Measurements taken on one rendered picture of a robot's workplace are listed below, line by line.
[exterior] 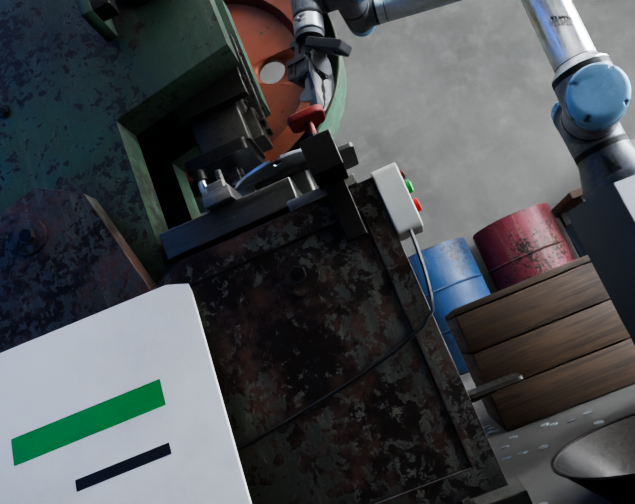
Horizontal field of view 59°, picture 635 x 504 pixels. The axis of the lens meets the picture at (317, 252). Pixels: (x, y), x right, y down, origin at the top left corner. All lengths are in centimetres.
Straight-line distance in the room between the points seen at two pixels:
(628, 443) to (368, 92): 435
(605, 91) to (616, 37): 425
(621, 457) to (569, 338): 66
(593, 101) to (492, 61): 400
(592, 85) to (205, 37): 82
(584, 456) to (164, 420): 70
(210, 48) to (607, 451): 110
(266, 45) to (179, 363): 121
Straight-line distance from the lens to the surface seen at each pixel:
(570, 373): 165
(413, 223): 104
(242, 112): 142
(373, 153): 488
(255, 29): 202
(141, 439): 109
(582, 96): 124
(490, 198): 478
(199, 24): 139
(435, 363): 103
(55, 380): 120
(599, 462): 101
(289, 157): 126
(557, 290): 165
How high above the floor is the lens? 30
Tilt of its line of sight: 12 degrees up
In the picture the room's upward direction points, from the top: 22 degrees counter-clockwise
